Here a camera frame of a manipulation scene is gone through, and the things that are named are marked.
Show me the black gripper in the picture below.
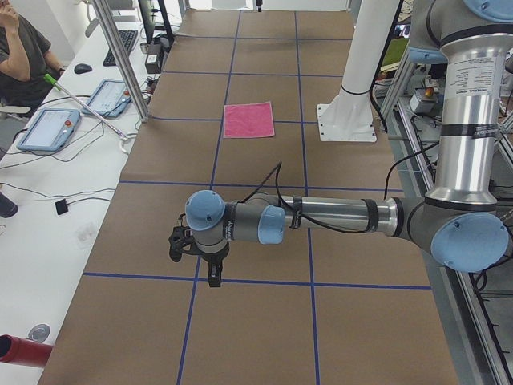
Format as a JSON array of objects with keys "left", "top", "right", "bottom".
[{"left": 194, "top": 235, "right": 229, "bottom": 288}]

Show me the pink and grey towel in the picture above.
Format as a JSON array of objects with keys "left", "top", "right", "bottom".
[{"left": 223, "top": 101, "right": 275, "bottom": 139}]

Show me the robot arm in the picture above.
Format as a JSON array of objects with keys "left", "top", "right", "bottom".
[{"left": 169, "top": 1, "right": 512, "bottom": 287}]

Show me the small black square pad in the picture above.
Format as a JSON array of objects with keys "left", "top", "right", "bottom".
[{"left": 55, "top": 198, "right": 69, "bottom": 216}]

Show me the round metal desk grommet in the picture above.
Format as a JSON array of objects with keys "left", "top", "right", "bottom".
[{"left": 27, "top": 323, "right": 50, "bottom": 343}]

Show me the far blue teach pendant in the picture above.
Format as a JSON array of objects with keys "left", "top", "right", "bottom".
[{"left": 87, "top": 79, "right": 131, "bottom": 119}]

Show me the blue teach pendant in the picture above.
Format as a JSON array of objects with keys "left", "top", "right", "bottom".
[
  {"left": 87, "top": 79, "right": 131, "bottom": 119},
  {"left": 17, "top": 108, "right": 81, "bottom": 152}
]

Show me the red cylinder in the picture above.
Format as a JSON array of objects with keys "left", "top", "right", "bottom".
[{"left": 1, "top": 334, "right": 53, "bottom": 367}]

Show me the near blue teach pendant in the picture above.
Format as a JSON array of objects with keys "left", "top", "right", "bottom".
[{"left": 17, "top": 108, "right": 81, "bottom": 152}]

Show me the black power adapter box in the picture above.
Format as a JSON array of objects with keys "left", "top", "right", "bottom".
[{"left": 145, "top": 44, "right": 164, "bottom": 75}]

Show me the black computer mouse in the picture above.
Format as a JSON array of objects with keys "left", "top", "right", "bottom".
[{"left": 74, "top": 63, "right": 92, "bottom": 75}]

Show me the black keyboard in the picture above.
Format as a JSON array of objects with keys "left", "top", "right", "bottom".
[{"left": 102, "top": 30, "right": 139, "bottom": 67}]

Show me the green tipped metal rod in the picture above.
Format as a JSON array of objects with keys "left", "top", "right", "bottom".
[{"left": 43, "top": 73, "right": 128, "bottom": 140}]

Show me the seated person in grey shirt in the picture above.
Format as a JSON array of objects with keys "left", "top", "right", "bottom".
[{"left": 1, "top": 1, "right": 65, "bottom": 108}]

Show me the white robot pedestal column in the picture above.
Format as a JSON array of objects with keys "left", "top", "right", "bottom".
[{"left": 317, "top": 0, "right": 401, "bottom": 143}]

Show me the aluminium frame post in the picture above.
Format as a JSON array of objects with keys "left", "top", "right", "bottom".
[{"left": 92, "top": 0, "right": 149, "bottom": 123}]

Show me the aluminium frame rack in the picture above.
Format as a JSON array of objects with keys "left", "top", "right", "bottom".
[{"left": 382, "top": 57, "right": 512, "bottom": 384}]

